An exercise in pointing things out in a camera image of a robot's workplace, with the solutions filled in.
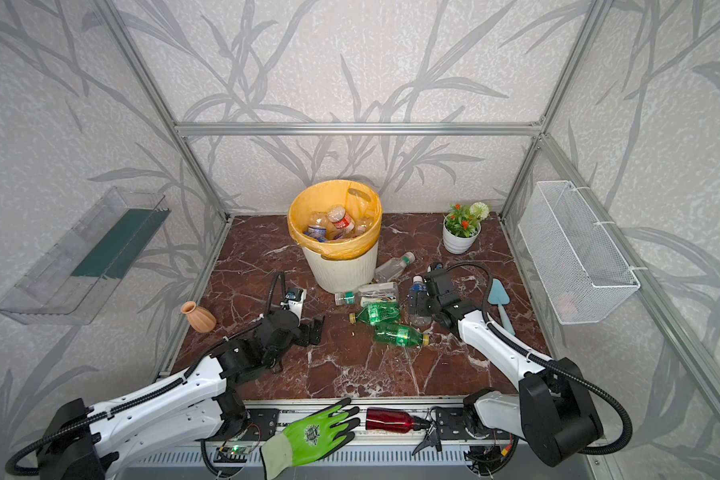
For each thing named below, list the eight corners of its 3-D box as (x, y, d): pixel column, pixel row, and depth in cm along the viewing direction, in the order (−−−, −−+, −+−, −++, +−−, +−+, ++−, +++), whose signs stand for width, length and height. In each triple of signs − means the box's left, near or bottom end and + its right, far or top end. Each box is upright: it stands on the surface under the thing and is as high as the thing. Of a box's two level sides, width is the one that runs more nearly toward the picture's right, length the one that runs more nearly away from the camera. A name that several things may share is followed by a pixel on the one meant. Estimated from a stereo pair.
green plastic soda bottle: (349, 326, 92) (349, 321, 89) (351, 307, 96) (350, 302, 94) (400, 326, 92) (400, 321, 89) (399, 307, 96) (400, 302, 94)
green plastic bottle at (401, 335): (373, 343, 89) (373, 334, 85) (377, 328, 93) (377, 319, 88) (426, 355, 87) (428, 347, 82) (428, 339, 90) (430, 331, 85)
